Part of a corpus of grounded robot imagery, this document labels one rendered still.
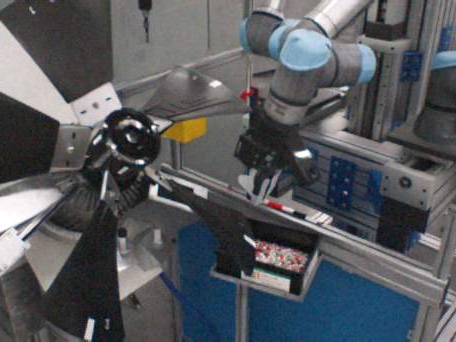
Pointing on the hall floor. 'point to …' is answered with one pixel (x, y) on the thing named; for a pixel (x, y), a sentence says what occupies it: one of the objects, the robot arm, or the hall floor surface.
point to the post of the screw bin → (242, 313)
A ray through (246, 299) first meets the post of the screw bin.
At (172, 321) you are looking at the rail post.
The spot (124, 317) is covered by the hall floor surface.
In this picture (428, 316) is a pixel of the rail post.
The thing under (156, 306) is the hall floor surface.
